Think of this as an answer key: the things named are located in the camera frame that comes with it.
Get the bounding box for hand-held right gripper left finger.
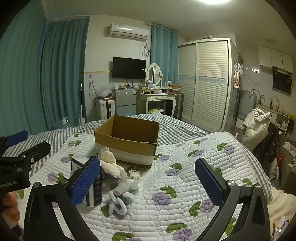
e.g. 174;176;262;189
23;156;101;241

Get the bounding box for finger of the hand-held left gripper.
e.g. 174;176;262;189
0;130;29;151
0;141;51;165

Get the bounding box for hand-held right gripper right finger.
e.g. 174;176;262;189
195;158;271;241

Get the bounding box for black and white packet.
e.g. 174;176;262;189
70;160;103;207

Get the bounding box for cream soft cloth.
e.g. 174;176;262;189
98;147;127;179

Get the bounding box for white fluffy scrunchie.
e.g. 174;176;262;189
108;192;128;219

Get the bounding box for white socks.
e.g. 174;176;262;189
112;177;140;195

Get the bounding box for cardboard box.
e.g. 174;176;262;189
94;115;160;171

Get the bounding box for person's left hand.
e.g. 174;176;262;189
0;191;22;230

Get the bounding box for floral quilted blanket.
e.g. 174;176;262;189
14;132;273;241

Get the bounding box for teal curtain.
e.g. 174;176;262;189
40;17;90;131
0;0;50;138

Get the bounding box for white suitcase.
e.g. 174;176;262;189
97;98;115;120

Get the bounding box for cream blanket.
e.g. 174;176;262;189
266;188;296;241

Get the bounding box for silver suitcase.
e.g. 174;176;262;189
171;93;184;120

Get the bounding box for grey washing machine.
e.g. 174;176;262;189
238;90;258;116

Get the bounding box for grey mini fridge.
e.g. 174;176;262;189
112;88;137;116

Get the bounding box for clear plastic bag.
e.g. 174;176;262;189
98;85;114;99

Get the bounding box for white sliding door wardrobe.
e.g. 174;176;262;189
178;38;237;131

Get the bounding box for white dressing table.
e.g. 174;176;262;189
136;91;175;117

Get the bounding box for hanging pink clothes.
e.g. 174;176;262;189
233;62;244;89

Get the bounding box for black television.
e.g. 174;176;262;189
112;57;147;79

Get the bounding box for white oval mirror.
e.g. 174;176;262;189
146;63;163;88

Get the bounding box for black range hood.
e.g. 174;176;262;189
272;66;294;95

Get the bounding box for light blue curtain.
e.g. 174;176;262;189
151;23;179;85

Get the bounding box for white air conditioner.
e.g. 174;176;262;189
109;23;150;42

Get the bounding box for black wall cable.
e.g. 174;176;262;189
89;75;100;103

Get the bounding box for white wall cabinets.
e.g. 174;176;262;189
258;46;294;71

